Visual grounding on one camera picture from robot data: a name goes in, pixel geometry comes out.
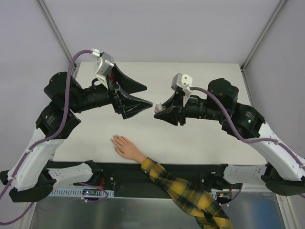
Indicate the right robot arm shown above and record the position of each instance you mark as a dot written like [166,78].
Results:
[284,171]

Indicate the left aluminium frame post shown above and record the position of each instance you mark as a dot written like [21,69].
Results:
[54,29]

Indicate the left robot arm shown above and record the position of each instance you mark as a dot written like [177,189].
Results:
[30,180]

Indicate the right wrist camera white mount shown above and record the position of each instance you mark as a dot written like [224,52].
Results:
[183,82]

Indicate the green circuit board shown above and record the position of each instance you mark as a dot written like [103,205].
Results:
[91,192]

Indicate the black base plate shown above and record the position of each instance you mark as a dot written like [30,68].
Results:
[130,180]

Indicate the right aluminium frame post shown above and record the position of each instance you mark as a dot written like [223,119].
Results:
[263,34]

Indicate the yellow plaid sleeve forearm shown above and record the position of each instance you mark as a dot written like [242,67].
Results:
[189,197]

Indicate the glitter nail polish bottle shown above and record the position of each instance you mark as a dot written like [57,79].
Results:
[157,110]

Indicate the mannequin hand with painted nails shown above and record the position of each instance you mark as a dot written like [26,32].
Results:
[127,149]

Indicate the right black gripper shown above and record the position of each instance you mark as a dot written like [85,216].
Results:
[179,109]

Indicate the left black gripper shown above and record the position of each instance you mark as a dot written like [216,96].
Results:
[114,96]

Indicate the aluminium frame post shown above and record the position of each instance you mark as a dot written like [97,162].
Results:
[54,29]
[263,34]

